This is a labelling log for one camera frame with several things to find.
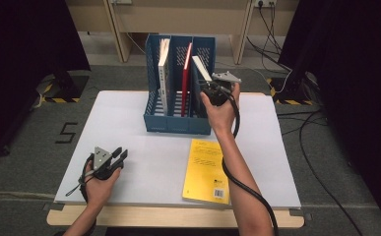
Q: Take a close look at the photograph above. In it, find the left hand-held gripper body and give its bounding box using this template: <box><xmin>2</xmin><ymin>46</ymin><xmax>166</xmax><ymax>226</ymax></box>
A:
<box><xmin>91</xmin><ymin>146</ymin><xmax>121</xmax><ymax>181</ymax></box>

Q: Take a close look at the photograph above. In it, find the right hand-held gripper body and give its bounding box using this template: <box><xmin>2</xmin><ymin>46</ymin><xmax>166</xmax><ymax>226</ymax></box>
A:
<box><xmin>201</xmin><ymin>72</ymin><xmax>242</xmax><ymax>106</ymax></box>

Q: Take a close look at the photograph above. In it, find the teal book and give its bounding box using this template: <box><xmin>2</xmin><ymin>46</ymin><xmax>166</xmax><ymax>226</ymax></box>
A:
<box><xmin>191</xmin><ymin>55</ymin><xmax>214</xmax><ymax>119</ymax></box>

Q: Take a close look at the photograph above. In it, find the red book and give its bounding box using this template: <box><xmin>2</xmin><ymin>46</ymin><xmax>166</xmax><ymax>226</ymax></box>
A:
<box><xmin>180</xmin><ymin>41</ymin><xmax>193</xmax><ymax>118</ymax></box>

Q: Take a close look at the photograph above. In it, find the blue file rack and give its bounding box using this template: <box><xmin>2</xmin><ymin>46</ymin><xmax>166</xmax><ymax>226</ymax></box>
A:
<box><xmin>143</xmin><ymin>33</ymin><xmax>217</xmax><ymax>136</ymax></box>

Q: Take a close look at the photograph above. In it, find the white picture book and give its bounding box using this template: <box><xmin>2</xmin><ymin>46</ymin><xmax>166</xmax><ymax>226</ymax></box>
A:
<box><xmin>158</xmin><ymin>37</ymin><xmax>171</xmax><ymax>116</ymax></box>

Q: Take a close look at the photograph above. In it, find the yellow book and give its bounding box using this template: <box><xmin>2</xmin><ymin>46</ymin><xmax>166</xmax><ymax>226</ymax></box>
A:
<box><xmin>181</xmin><ymin>138</ymin><xmax>231</xmax><ymax>206</ymax></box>

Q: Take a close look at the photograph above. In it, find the person's right hand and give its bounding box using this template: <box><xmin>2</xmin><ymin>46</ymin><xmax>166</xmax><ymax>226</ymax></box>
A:
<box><xmin>200</xmin><ymin>82</ymin><xmax>241</xmax><ymax>134</ymax></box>

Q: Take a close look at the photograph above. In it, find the person's left hand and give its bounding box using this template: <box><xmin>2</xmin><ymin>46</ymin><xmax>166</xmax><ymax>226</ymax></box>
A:
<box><xmin>85</xmin><ymin>165</ymin><xmax>122</xmax><ymax>207</ymax></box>

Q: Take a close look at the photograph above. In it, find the white table board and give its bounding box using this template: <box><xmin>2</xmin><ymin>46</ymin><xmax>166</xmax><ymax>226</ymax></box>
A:
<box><xmin>53</xmin><ymin>90</ymin><xmax>302</xmax><ymax>209</ymax></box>

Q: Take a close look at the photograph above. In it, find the stand base with hazard tape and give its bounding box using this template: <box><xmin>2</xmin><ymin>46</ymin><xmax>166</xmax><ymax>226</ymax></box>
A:
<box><xmin>41</xmin><ymin>72</ymin><xmax>91</xmax><ymax>104</ymax></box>
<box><xmin>266</xmin><ymin>77</ymin><xmax>314</xmax><ymax>106</ymax></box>

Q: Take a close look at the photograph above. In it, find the beige wooden desk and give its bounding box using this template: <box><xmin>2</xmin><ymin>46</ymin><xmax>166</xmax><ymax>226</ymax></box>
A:
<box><xmin>63</xmin><ymin>0</ymin><xmax>300</xmax><ymax>65</ymax></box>

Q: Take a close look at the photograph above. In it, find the black curtain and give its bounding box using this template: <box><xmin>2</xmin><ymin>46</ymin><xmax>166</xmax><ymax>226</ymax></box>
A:
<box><xmin>0</xmin><ymin>0</ymin><xmax>91</xmax><ymax>161</ymax></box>
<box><xmin>278</xmin><ymin>0</ymin><xmax>381</xmax><ymax>227</ymax></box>

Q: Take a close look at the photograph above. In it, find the right hand-held gripper cable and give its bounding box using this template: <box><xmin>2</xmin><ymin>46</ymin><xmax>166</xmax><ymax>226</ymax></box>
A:
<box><xmin>221</xmin><ymin>85</ymin><xmax>280</xmax><ymax>236</ymax></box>

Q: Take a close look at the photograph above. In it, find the white floor cable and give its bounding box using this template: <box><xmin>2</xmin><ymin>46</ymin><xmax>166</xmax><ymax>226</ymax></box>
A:
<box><xmin>216</xmin><ymin>61</ymin><xmax>293</xmax><ymax>94</ymax></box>

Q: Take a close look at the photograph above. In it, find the bundle of black wall cables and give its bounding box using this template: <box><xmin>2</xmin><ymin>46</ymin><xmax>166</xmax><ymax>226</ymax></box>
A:
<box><xmin>246</xmin><ymin>1</ymin><xmax>292</xmax><ymax>72</ymax></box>

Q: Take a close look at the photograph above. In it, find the wall power socket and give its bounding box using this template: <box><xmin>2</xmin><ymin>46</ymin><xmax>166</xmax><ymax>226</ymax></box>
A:
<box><xmin>254</xmin><ymin>0</ymin><xmax>277</xmax><ymax>8</ymax></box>

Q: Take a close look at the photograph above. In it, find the black floor cable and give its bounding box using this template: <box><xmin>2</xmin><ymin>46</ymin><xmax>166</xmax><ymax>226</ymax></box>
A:
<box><xmin>276</xmin><ymin>109</ymin><xmax>364</xmax><ymax>236</ymax></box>

